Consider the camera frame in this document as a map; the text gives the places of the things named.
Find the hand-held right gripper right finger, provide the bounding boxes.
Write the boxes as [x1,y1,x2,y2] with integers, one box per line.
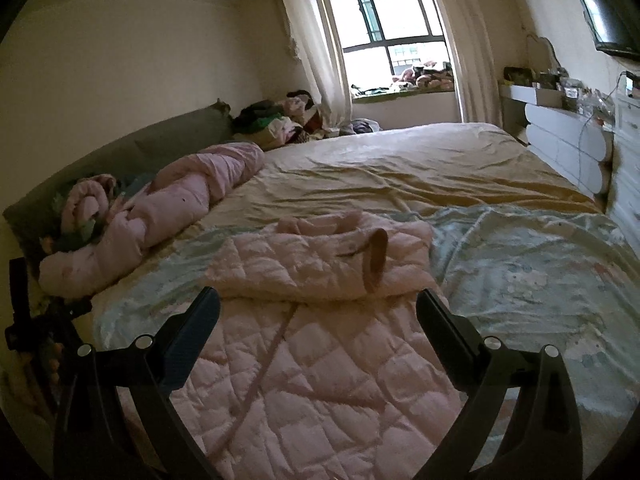
[416,289,585,480]

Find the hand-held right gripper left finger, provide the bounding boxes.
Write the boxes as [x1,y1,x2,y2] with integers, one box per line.
[52,287,222,480]

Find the pink quilted coat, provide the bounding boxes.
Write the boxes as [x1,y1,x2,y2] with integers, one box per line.
[115,211,481,480]

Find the pile of clothes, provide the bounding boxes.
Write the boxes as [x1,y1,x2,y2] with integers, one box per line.
[232,90,351,151]

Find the clothes heap on windowsill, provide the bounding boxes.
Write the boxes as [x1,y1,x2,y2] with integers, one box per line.
[392,60,455,92]

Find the light blue printed blanket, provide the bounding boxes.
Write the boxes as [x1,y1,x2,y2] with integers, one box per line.
[92,204,640,480]

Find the floral rolled blanket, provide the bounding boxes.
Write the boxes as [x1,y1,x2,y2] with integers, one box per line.
[60,174,121,246]

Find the pink rolled comforter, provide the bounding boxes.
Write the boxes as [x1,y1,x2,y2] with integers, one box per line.
[39,141,266,296]

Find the yellow bed sheet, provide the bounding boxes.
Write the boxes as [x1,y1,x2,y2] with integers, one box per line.
[165,122,606,261]

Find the green headboard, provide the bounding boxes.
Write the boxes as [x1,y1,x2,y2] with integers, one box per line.
[2,102,233,261]

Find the white vanity desk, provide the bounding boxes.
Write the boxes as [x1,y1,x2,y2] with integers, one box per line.
[498,82,615,201]

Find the white dresser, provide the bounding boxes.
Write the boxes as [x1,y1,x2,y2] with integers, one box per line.
[607,97,640,241]

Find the clutter of small items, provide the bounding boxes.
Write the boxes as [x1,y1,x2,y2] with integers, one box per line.
[502,66,616,121]

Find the white curtain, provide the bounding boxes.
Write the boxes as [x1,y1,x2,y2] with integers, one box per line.
[420,0,503,133]
[275,0,353,133]

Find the vanity mirror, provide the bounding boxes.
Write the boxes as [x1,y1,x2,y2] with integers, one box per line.
[525,34,561,73]

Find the window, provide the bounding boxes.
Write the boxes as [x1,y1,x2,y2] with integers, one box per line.
[320,0,453,93]

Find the black television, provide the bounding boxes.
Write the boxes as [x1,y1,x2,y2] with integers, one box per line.
[572,0,640,58]

